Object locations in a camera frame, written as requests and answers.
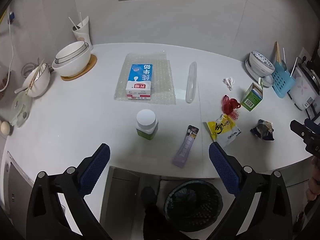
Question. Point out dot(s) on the floral patterned bowl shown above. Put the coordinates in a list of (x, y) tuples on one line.
[(261, 58)]

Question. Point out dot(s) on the white tissue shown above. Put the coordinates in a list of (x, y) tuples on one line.
[(228, 82)]

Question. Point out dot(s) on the white spoon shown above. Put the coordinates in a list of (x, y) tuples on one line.
[(20, 90)]

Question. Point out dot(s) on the purple sachet packet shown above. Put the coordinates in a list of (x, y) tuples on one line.
[(185, 147)]

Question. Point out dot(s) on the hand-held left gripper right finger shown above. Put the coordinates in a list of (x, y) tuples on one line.
[(223, 167)]

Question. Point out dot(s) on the egg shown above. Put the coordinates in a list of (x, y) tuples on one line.
[(5, 128)]

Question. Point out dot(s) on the clear plastic tube case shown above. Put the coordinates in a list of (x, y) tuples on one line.
[(191, 82)]

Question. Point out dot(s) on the white bowl with chopsticks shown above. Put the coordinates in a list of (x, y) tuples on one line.
[(40, 82)]

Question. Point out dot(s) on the white paper cup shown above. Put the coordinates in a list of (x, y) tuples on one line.
[(83, 35)]

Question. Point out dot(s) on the person's right hand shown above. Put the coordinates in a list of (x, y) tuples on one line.
[(315, 187)]

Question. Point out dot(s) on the yellow white snack packet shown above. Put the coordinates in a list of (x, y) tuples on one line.
[(223, 130)]

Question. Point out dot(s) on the light wooden chopsticks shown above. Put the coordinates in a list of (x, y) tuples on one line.
[(277, 52)]

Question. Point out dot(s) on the blue white milk carton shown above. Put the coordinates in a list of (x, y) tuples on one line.
[(140, 80)]

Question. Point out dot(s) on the wall socket with plug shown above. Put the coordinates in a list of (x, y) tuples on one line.
[(304, 56)]

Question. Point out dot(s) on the white straw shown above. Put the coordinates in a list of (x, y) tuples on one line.
[(81, 19), (73, 23)]

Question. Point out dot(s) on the red mesh net bag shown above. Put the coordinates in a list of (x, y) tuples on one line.
[(230, 106)]

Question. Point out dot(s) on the green drink carton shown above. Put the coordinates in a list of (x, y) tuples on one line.
[(251, 100)]

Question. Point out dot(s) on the round wooden coaster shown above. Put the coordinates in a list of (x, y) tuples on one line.
[(91, 63)]

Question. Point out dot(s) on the white bowl black rim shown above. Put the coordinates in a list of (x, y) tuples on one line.
[(71, 51)]

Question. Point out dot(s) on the blue striped plate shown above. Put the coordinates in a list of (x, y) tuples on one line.
[(251, 72)]

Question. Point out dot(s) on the wooden chopsticks pair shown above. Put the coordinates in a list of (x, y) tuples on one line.
[(37, 73)]

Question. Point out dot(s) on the blue utensil holder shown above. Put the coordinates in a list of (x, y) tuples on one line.
[(282, 82)]

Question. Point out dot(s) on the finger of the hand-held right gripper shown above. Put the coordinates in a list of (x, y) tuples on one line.
[(312, 125), (301, 131)]

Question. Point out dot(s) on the large white bowl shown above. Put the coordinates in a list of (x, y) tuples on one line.
[(75, 66)]

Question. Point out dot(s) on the clear bubble wrap sheet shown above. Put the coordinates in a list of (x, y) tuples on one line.
[(162, 85)]

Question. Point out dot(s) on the dark crumpled wrapper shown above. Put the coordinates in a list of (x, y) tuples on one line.
[(262, 130)]

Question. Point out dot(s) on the thin white stick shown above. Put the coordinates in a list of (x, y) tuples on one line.
[(293, 67), (283, 55)]

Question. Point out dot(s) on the white floral appliance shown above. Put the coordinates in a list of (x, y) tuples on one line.
[(301, 87)]

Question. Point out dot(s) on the black mesh trash bin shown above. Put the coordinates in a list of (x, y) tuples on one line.
[(193, 205)]

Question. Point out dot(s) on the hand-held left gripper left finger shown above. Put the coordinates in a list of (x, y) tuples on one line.
[(96, 167)]

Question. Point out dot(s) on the green bottle white lid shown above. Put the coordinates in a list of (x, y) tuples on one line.
[(147, 123)]

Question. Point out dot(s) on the person's black trouser leg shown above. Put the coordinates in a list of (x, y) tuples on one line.
[(151, 212)]

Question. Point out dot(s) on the metal spoon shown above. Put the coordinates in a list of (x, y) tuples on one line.
[(284, 65)]

